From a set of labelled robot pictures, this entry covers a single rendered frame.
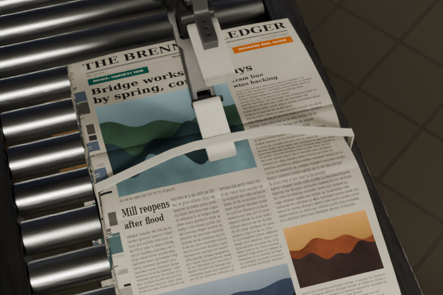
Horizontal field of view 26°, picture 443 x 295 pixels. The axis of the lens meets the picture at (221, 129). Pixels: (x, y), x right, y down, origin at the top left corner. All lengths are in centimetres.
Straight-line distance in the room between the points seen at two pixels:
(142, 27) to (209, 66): 67
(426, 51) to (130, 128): 162
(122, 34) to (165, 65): 40
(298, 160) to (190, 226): 14
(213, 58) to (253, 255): 23
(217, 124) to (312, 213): 14
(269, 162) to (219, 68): 19
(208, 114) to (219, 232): 13
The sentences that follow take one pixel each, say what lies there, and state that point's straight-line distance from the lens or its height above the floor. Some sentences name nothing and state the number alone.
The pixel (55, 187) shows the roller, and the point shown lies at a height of 80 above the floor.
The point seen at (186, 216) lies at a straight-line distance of 101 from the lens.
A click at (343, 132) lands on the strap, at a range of 107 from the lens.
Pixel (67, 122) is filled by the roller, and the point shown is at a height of 79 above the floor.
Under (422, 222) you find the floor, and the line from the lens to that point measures 230.
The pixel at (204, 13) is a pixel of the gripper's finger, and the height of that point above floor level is 129.
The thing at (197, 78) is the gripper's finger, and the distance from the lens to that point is 103.
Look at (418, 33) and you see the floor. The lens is 264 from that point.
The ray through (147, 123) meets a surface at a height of 109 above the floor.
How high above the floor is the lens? 197
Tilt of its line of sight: 55 degrees down
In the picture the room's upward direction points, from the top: straight up
